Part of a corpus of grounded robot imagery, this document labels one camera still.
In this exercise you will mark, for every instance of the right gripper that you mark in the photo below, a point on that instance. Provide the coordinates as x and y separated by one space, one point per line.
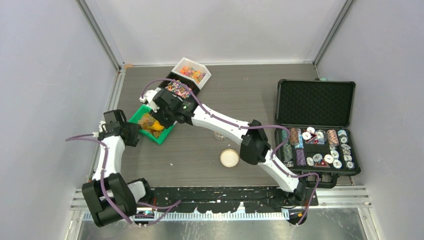
155 114

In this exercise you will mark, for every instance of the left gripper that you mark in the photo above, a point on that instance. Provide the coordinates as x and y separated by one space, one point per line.
134 129

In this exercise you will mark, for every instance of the yellow plastic scoop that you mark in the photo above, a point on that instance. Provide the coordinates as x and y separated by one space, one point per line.
156 126

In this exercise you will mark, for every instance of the green candy bin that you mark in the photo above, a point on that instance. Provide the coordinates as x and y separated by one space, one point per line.
142 117

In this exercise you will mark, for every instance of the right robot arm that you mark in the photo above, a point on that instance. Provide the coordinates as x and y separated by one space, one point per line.
254 147

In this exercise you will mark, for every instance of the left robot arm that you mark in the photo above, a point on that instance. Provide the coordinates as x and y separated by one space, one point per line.
108 196

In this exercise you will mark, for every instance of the white gummy candy bin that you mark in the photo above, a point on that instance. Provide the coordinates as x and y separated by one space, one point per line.
193 71

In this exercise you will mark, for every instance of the clear plastic jar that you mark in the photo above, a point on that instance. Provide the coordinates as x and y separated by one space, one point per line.
220 137

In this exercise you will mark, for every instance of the black poker chip case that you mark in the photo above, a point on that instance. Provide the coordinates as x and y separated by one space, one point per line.
317 113

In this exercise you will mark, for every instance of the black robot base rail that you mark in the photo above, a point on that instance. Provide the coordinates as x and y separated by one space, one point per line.
256 199

